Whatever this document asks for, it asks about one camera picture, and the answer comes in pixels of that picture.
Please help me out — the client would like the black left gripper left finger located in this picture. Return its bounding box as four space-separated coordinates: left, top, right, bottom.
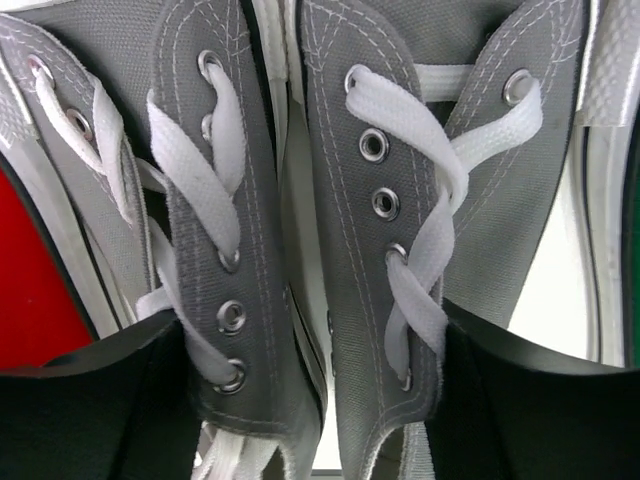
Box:
1 311 200 479

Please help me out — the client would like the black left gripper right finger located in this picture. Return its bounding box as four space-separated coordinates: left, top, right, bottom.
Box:
426 301 639 479

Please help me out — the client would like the red sneaker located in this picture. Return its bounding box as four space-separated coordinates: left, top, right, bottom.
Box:
1 160 97 369

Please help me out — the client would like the grey sneaker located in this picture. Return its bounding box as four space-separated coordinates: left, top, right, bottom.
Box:
284 1 590 479
1 1 326 479

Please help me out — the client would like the green sneaker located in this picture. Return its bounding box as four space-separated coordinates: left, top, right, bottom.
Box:
576 1 639 367

